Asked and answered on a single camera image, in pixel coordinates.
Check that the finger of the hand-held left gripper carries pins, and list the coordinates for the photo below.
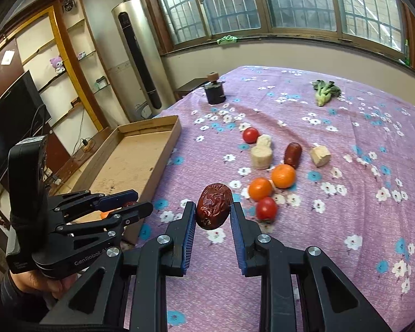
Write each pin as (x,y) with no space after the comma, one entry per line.
(117,200)
(135,211)

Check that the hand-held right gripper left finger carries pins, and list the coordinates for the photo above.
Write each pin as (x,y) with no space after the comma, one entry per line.
(188,238)

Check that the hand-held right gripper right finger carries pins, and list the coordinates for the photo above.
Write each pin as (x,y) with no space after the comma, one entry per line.
(237,240)

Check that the wrinkled red date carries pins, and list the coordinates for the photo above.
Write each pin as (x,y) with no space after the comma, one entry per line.
(214,209)

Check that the red tomato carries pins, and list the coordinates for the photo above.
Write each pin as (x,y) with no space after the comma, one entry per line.
(266,209)
(251,135)

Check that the cardboard box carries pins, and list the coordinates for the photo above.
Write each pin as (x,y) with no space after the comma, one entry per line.
(131,159)

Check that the orange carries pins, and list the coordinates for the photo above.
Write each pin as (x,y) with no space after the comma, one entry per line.
(260,189)
(283,175)

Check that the cylindrical white food chunk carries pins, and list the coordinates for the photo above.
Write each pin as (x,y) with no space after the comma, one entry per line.
(261,158)

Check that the small white food chunk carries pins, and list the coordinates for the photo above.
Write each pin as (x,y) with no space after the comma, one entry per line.
(265,141)

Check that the angular white food chunk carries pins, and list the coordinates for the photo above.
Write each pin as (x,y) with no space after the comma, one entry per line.
(320,155)

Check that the person's left forearm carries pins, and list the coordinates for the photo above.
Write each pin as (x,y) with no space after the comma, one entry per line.
(17,306)

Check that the person's left hand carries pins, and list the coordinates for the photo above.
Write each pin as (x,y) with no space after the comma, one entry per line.
(34,282)

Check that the low wooden cabinet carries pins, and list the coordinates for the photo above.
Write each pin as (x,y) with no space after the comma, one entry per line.
(64,169)

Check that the black television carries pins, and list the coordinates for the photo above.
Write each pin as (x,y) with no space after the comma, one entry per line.
(10,124)

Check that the black power adapter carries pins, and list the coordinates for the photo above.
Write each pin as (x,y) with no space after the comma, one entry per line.
(85,142)

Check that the purple floral tablecloth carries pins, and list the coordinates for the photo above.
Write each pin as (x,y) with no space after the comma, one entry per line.
(332,214)

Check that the smooth dark red date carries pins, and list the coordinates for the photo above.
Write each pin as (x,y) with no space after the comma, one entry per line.
(293,155)

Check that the small green white box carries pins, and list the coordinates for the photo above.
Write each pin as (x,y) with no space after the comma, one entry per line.
(102,83)

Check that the purple plush toy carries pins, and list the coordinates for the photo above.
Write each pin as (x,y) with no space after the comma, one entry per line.
(57,65)

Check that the dark wooden stool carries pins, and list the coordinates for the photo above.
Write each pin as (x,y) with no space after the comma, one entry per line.
(190,86)

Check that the tower air conditioner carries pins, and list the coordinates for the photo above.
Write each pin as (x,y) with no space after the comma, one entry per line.
(138,58)

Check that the black grinder with wooden knob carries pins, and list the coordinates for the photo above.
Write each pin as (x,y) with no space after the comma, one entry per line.
(215,91)

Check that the wooden display shelf unit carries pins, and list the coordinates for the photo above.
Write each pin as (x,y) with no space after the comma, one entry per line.
(57,34)

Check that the green leafy vegetable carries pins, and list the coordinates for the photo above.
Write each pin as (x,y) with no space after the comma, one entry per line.
(324,91)

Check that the green cloth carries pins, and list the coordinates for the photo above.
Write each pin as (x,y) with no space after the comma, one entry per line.
(227,39)

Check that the wooden framed window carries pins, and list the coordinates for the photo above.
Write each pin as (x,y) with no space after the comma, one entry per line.
(228,3)

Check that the green bottle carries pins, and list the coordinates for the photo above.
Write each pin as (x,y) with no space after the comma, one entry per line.
(406,53)

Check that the white wall switch panel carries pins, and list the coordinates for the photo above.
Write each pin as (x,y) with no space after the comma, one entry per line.
(7,57)

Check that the small wall picture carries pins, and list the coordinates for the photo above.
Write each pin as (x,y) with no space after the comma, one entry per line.
(68,1)

